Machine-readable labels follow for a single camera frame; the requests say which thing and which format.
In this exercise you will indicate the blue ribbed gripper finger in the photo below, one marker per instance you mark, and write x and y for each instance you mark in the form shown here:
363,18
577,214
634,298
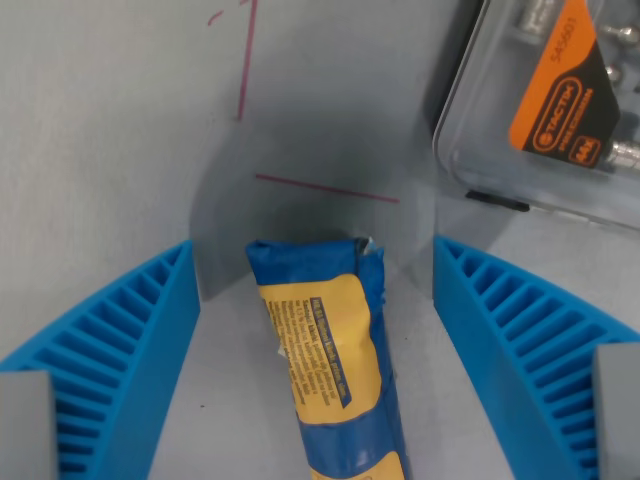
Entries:
500,350
125,350

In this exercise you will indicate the blue and yellow snack bag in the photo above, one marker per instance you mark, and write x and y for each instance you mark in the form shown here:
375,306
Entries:
325,350

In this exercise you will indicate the clear plastic bit set case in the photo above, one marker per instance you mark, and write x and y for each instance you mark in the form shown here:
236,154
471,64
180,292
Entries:
480,150

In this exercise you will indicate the orange and black label card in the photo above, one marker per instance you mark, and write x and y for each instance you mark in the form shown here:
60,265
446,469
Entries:
560,100

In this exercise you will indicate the silver screwdriver bit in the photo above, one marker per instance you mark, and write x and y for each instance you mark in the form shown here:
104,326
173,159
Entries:
616,75
624,33

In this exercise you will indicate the silver socket adapter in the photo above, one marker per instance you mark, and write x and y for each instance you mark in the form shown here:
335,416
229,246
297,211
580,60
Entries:
535,17

